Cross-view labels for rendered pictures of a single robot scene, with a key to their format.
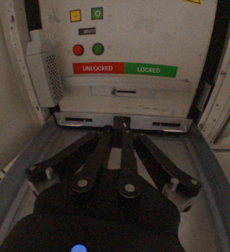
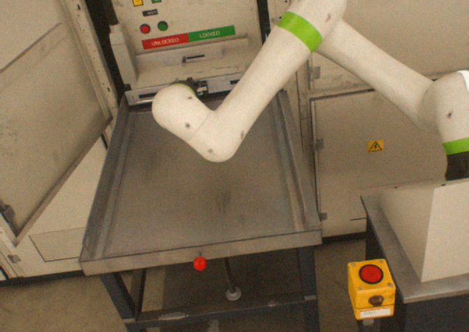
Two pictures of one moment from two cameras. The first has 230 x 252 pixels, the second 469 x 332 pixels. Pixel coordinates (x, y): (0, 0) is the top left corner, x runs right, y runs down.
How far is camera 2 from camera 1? 1.32 m
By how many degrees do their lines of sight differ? 1
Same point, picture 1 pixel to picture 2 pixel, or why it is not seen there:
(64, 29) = (129, 12)
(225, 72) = (272, 21)
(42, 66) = (127, 51)
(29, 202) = (132, 159)
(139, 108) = (212, 70)
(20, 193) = (121, 157)
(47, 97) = (131, 74)
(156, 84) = (216, 47)
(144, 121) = (221, 81)
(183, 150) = not seen: hidden behind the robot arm
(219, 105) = not seen: hidden behind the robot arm
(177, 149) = not seen: hidden behind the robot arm
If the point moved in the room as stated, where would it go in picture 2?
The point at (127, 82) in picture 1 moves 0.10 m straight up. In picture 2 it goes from (192, 50) to (186, 22)
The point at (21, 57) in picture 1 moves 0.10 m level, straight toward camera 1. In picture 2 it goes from (91, 41) to (108, 47)
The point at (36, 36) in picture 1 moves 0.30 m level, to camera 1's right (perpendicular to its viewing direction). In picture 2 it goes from (116, 29) to (210, 11)
